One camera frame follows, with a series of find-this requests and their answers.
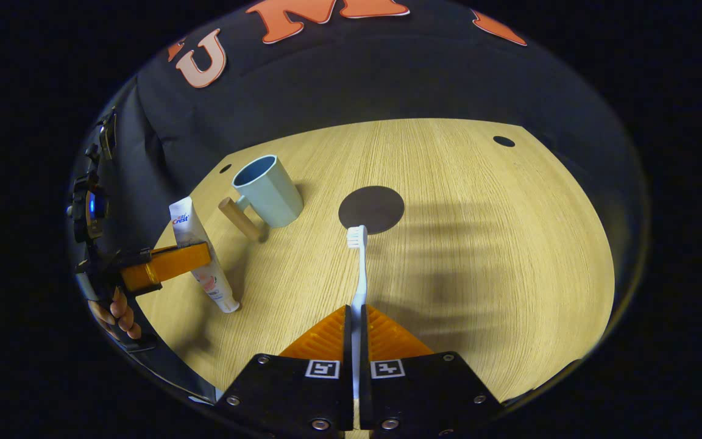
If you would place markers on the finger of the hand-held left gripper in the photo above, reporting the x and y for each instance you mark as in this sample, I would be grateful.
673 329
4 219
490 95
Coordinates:
171 263

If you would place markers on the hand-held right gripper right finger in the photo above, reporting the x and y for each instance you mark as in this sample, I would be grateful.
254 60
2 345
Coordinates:
424 390

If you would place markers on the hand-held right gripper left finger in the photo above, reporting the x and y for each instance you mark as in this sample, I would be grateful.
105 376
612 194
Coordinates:
293 393

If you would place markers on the white toothpaste tube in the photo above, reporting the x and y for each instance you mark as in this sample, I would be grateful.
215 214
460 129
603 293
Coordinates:
195 235

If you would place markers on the pale blue cup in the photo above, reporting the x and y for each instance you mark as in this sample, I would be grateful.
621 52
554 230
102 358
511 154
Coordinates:
272 192

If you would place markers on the white toothbrush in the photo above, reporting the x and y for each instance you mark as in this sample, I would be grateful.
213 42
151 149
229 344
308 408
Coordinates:
361 274

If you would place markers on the dark round coaster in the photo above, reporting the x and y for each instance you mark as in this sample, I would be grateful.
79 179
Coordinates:
375 207

